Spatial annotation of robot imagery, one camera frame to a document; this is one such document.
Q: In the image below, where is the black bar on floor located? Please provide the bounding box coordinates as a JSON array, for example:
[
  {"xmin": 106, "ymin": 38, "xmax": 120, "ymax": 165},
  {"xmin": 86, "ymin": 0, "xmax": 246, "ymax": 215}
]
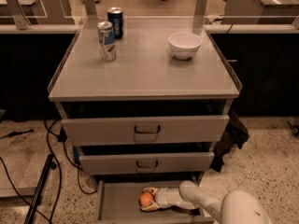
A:
[{"xmin": 24, "ymin": 154, "xmax": 55, "ymax": 224}]

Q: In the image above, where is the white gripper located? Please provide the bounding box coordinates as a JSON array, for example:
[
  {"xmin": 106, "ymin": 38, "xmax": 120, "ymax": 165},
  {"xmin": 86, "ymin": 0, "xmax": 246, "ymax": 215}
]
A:
[{"xmin": 140, "ymin": 187, "xmax": 181, "ymax": 212}]

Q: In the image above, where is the orange fruit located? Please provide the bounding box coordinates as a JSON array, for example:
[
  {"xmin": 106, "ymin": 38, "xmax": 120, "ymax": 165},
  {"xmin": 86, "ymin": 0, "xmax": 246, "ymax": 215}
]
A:
[{"xmin": 138, "ymin": 192, "xmax": 154, "ymax": 207}]

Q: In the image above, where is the grey drawer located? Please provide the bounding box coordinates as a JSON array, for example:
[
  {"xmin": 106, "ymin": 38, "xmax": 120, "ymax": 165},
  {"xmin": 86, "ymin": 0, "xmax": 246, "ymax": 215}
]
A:
[
  {"xmin": 93, "ymin": 180, "xmax": 214, "ymax": 224},
  {"xmin": 79, "ymin": 152, "xmax": 214, "ymax": 175},
  {"xmin": 62, "ymin": 115, "xmax": 229, "ymax": 147}
]

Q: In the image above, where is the right grey support post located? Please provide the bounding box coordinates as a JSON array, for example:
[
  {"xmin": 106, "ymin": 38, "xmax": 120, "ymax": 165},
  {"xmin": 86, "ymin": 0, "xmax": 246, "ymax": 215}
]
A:
[{"xmin": 194, "ymin": 0, "xmax": 207, "ymax": 21}]

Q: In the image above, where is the white ceramic bowl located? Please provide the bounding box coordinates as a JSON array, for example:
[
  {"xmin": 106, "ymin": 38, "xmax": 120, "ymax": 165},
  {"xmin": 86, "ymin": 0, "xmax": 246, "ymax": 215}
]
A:
[{"xmin": 168, "ymin": 32, "xmax": 202, "ymax": 61}]

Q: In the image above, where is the top grey drawer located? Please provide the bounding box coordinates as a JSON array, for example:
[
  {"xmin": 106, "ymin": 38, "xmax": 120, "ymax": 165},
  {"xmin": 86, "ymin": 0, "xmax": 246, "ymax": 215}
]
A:
[{"xmin": 62, "ymin": 115, "xmax": 229, "ymax": 147}]

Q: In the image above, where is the grey support post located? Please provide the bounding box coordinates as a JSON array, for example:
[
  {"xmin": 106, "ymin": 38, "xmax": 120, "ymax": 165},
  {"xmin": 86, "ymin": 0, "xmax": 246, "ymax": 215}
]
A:
[
  {"xmin": 83, "ymin": 0, "xmax": 97, "ymax": 20},
  {"xmin": 194, "ymin": 0, "xmax": 207, "ymax": 21},
  {"xmin": 6, "ymin": 0, "xmax": 31, "ymax": 30}
]

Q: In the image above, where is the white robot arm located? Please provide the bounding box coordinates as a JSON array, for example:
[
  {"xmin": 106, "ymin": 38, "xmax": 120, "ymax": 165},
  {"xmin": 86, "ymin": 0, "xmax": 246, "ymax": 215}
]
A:
[{"xmin": 138, "ymin": 180, "xmax": 273, "ymax": 224}]

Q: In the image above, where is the grey drawer cabinet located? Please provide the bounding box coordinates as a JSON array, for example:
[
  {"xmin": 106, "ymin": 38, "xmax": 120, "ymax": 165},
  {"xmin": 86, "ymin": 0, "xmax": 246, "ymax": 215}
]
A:
[{"xmin": 49, "ymin": 18, "xmax": 241, "ymax": 182}]

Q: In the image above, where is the silver soda can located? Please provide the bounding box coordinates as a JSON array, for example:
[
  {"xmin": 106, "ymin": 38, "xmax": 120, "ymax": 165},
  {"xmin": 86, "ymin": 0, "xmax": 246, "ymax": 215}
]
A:
[{"xmin": 97, "ymin": 21, "xmax": 116, "ymax": 62}]

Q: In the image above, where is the middle grey support post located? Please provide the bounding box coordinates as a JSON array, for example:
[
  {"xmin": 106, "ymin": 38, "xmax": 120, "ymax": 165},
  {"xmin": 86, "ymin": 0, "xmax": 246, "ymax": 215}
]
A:
[{"xmin": 83, "ymin": 0, "xmax": 97, "ymax": 20}]

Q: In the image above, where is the bottom grey drawer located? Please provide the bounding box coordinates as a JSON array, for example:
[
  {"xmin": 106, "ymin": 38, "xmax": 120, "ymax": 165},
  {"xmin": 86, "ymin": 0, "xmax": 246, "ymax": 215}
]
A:
[{"xmin": 93, "ymin": 180, "xmax": 214, "ymax": 224}]

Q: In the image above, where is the middle grey drawer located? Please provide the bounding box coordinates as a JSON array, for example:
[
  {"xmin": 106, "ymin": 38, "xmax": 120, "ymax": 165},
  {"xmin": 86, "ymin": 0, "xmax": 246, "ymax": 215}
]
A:
[{"xmin": 79, "ymin": 152, "xmax": 214, "ymax": 175}]

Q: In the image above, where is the blue pepsi can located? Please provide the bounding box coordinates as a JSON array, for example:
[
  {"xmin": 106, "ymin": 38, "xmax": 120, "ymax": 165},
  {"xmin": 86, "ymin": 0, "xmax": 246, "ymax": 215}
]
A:
[{"xmin": 107, "ymin": 7, "xmax": 123, "ymax": 39}]

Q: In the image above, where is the dark cloth on floor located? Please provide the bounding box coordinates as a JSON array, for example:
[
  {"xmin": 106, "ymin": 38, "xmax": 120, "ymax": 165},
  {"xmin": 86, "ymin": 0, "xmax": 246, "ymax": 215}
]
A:
[{"xmin": 210, "ymin": 109, "xmax": 249, "ymax": 172}]

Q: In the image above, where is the left grey support post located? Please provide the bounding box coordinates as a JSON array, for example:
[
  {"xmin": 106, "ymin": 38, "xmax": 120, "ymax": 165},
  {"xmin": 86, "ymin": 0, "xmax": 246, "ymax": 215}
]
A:
[{"xmin": 6, "ymin": 0, "xmax": 31, "ymax": 30}]

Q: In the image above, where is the black floor cable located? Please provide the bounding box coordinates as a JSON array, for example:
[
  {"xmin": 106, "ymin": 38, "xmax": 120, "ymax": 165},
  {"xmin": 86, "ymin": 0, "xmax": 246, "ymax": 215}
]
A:
[{"xmin": 0, "ymin": 119, "xmax": 97, "ymax": 224}]

